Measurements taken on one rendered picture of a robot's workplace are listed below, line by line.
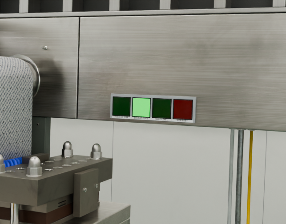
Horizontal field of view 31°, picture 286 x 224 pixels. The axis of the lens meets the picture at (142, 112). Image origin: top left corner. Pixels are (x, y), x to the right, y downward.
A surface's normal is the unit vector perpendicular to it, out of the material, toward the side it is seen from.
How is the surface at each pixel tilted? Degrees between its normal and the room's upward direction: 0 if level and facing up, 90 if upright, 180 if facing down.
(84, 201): 90
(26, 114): 90
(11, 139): 90
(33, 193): 90
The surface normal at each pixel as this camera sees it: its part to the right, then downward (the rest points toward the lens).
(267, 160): -0.37, 0.04
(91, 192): 0.93, 0.05
